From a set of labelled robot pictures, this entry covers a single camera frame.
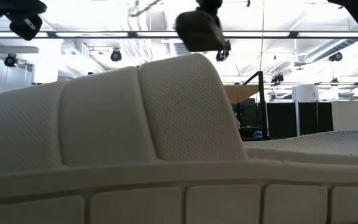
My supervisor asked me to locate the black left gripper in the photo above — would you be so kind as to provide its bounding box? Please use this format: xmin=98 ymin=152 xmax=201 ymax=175
xmin=0 ymin=0 xmax=48 ymax=41

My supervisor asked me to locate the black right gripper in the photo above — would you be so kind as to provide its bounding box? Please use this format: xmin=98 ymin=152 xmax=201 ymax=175
xmin=174 ymin=0 xmax=226 ymax=52

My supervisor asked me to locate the grey slide sandal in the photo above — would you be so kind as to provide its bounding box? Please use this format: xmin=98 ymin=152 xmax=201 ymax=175
xmin=0 ymin=52 xmax=358 ymax=224

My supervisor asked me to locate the wooden shelf with black legs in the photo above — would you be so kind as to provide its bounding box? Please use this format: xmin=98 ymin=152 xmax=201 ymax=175
xmin=224 ymin=70 xmax=269 ymax=140

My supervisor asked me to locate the thin vertical pole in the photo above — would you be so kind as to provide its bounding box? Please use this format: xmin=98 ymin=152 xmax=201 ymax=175
xmin=260 ymin=0 xmax=265 ymax=73

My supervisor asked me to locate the long overhead light bar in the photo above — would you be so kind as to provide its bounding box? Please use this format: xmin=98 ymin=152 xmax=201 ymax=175
xmin=0 ymin=30 xmax=358 ymax=40

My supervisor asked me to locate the white partition panel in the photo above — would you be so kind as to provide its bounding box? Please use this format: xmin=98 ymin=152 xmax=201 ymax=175
xmin=331 ymin=100 xmax=358 ymax=132

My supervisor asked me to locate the black partition wall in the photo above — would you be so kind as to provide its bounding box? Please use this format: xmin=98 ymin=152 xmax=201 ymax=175
xmin=265 ymin=101 xmax=334 ymax=138

